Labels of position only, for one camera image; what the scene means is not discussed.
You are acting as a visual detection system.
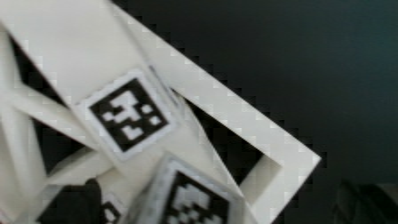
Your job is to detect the small white tagged cube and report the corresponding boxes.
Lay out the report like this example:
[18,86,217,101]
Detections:
[124,154,243,224]

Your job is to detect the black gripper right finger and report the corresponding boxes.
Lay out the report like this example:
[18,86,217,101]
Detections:
[332,180,398,224]

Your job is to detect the long white chair back post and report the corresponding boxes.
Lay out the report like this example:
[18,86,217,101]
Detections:
[0,0,320,224]

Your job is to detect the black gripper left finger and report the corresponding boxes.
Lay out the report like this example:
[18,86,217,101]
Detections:
[16,178,108,224]

